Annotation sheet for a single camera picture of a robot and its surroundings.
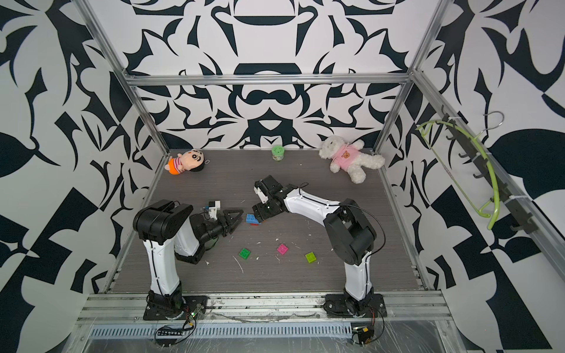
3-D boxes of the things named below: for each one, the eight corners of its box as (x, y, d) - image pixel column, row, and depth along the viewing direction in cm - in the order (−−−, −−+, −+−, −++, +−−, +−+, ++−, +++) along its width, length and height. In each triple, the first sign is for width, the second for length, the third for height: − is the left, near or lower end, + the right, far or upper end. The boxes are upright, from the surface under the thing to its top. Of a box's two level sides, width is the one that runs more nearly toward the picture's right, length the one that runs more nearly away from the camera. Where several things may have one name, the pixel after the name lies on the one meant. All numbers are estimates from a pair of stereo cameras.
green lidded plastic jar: (271, 160, 117) (271, 154, 114) (272, 151, 122) (271, 145, 119) (285, 160, 117) (285, 154, 114) (284, 151, 122) (285, 145, 119)
